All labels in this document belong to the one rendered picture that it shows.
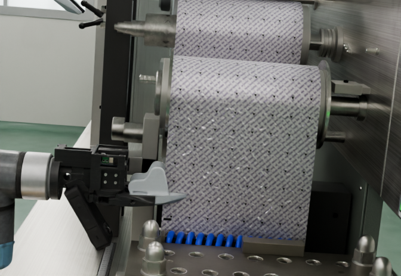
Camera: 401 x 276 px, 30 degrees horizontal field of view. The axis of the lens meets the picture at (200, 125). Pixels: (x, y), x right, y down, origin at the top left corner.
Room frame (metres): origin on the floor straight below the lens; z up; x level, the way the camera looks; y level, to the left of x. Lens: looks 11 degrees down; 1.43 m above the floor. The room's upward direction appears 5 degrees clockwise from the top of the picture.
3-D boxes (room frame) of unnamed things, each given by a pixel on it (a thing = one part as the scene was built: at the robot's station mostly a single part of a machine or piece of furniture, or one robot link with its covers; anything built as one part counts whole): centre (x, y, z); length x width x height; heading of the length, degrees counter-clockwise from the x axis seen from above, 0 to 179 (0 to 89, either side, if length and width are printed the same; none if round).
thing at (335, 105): (1.22, -0.23, 1.25); 0.07 x 0.04 x 0.04; 92
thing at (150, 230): (1.08, 0.06, 1.05); 0.04 x 0.04 x 0.04
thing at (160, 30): (1.46, 0.09, 1.33); 0.06 x 0.06 x 0.06; 2
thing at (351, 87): (1.22, -0.24, 1.28); 0.06 x 0.05 x 0.02; 92
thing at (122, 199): (1.13, 0.11, 1.09); 0.09 x 0.05 x 0.02; 91
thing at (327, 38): (1.47, -0.22, 1.33); 0.07 x 0.07 x 0.07; 2
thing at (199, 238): (1.14, -0.07, 1.03); 0.21 x 0.04 x 0.03; 92
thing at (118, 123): (1.25, 0.14, 1.18); 0.04 x 0.02 x 0.04; 2
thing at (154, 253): (0.99, 0.05, 1.05); 0.04 x 0.04 x 0.04
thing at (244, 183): (1.16, -0.07, 1.11); 0.23 x 0.01 x 0.18; 92
